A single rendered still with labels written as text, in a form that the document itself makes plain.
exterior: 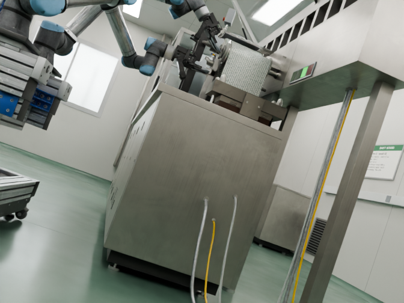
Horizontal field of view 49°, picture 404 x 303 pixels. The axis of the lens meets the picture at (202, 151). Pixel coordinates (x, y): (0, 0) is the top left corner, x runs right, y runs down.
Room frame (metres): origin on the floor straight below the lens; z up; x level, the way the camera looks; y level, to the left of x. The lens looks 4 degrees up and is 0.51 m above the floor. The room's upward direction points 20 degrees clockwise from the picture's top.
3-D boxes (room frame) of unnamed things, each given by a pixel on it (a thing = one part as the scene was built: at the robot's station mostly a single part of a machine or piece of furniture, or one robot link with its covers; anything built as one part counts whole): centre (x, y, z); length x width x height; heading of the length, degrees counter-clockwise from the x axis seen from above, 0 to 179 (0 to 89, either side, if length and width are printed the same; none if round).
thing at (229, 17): (2.95, 0.15, 1.66); 0.07 x 0.07 x 0.10; 86
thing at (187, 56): (2.30, 0.26, 1.12); 0.12 x 0.08 x 0.09; 101
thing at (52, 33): (2.30, 0.96, 0.98); 0.13 x 0.12 x 0.14; 175
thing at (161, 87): (3.33, 0.21, 0.88); 2.52 x 0.66 x 0.04; 11
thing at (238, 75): (2.37, -0.07, 1.12); 0.23 x 0.01 x 0.18; 101
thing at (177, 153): (3.34, 0.20, 0.43); 2.52 x 0.64 x 0.86; 11
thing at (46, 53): (2.30, 0.96, 0.87); 0.15 x 0.15 x 0.10
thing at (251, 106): (2.17, -0.15, 0.96); 0.10 x 0.03 x 0.11; 101
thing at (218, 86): (2.26, -0.12, 1.00); 0.40 x 0.16 x 0.06; 101
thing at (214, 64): (2.43, 0.12, 1.05); 0.06 x 0.05 x 0.31; 101
